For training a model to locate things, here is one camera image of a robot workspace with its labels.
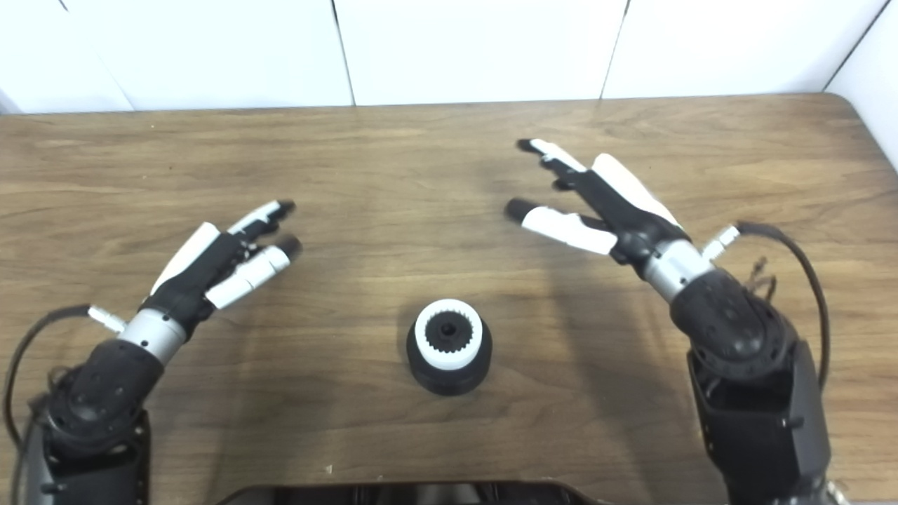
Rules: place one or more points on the black robot torso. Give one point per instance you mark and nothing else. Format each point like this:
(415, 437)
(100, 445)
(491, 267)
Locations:
(407, 494)

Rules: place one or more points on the round black part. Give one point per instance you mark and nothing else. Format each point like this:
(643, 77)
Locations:
(449, 379)

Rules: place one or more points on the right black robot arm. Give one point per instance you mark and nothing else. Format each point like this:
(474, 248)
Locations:
(751, 365)

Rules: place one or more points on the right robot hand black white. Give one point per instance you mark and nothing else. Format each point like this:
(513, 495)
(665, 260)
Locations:
(624, 214)

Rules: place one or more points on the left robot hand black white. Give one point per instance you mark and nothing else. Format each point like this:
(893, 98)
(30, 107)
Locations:
(196, 280)

